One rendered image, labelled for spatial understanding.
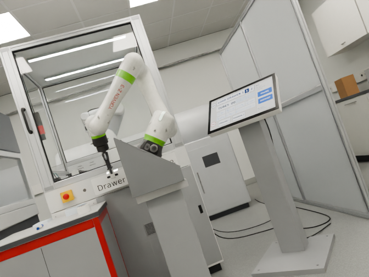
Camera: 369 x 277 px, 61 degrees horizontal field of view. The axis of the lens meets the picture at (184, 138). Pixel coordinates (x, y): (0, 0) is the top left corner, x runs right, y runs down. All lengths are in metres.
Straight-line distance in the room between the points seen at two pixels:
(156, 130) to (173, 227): 0.53
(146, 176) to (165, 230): 0.31
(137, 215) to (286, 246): 1.03
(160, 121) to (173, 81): 3.98
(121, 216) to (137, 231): 0.16
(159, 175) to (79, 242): 0.52
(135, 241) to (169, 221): 0.65
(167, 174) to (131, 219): 0.76
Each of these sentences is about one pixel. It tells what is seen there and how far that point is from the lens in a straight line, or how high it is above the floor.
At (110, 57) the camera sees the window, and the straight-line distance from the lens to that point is 2.46.
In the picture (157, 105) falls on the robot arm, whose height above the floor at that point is 1.23.
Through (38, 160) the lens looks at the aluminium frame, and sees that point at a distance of 2.37.
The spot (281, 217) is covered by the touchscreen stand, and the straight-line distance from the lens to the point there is 2.26.
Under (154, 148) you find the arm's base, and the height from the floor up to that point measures 0.97.
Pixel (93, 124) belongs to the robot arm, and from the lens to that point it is 1.88.
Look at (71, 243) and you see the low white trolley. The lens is 1.76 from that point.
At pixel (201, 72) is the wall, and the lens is 5.82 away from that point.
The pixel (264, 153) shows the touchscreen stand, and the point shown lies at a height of 0.72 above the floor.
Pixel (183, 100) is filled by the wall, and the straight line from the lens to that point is 5.65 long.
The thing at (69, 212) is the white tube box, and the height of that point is 0.78.
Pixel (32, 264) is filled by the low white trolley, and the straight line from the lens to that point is 1.82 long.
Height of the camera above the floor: 0.89
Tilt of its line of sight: 3 degrees up
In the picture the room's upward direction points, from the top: 19 degrees counter-clockwise
